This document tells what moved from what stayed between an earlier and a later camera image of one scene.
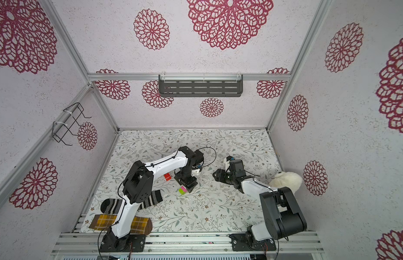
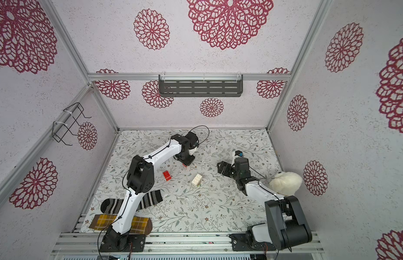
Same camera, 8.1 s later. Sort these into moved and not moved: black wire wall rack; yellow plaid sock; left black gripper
Moved: left black gripper
Not moved: black wire wall rack; yellow plaid sock
